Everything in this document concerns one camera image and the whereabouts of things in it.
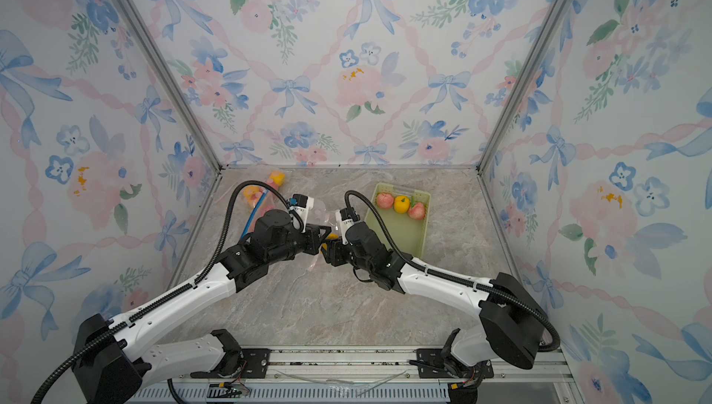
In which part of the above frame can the green plastic basket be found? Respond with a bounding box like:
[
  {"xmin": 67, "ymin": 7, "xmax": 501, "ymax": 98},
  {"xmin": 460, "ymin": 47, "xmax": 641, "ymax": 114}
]
[{"xmin": 372, "ymin": 183, "xmax": 432, "ymax": 259}]

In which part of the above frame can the yellow peach with leaf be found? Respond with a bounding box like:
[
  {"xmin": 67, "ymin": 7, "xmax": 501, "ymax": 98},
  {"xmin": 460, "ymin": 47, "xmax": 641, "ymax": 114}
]
[{"xmin": 393, "ymin": 196, "xmax": 411, "ymax": 214}]

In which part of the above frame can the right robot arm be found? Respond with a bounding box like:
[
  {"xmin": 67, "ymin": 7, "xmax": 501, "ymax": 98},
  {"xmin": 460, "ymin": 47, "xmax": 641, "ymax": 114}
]
[{"xmin": 321, "ymin": 222, "xmax": 548, "ymax": 377}]

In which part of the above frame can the black cable hose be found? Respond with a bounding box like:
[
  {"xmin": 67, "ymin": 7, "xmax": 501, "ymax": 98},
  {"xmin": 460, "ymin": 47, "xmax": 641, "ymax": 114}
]
[
  {"xmin": 343, "ymin": 189, "xmax": 562, "ymax": 354},
  {"xmin": 30, "ymin": 180, "xmax": 293, "ymax": 404}
]

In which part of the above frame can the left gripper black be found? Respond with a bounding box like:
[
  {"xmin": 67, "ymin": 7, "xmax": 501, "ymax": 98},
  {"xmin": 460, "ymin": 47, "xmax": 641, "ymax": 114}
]
[{"xmin": 270, "ymin": 224, "xmax": 334, "ymax": 268}]

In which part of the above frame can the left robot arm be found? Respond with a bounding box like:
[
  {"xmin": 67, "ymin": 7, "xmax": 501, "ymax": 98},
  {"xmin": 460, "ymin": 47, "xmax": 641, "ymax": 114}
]
[{"xmin": 72, "ymin": 209, "xmax": 332, "ymax": 403}]

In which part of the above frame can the blue zipper clear bag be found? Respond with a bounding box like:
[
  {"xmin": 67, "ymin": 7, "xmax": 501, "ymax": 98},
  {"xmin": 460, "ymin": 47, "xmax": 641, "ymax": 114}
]
[{"xmin": 240, "ymin": 189, "xmax": 269, "ymax": 237}]

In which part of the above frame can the right black cable hose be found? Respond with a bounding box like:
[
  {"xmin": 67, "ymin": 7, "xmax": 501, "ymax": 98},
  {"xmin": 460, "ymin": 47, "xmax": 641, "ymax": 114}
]
[{"xmin": 343, "ymin": 189, "xmax": 562, "ymax": 354}]

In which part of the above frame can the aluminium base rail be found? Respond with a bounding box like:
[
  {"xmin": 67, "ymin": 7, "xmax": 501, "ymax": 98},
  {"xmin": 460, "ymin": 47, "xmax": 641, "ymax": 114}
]
[{"xmin": 127, "ymin": 345, "xmax": 580, "ymax": 404}]

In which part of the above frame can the pink peach right of basket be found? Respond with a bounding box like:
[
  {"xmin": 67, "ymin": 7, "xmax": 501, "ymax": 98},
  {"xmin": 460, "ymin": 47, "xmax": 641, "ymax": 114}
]
[{"xmin": 408, "ymin": 202, "xmax": 426, "ymax": 220}]

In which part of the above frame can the left black cable hose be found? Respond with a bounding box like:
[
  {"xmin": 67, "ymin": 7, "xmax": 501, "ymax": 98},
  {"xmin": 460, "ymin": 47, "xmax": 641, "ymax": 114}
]
[{"xmin": 30, "ymin": 180, "xmax": 293, "ymax": 404}]

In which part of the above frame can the pink zipper clear bag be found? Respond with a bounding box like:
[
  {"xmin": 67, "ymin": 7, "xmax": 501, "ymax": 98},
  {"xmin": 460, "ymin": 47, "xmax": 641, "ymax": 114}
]
[
  {"xmin": 237, "ymin": 167, "xmax": 287, "ymax": 208},
  {"xmin": 307, "ymin": 201, "xmax": 348, "ymax": 273}
]

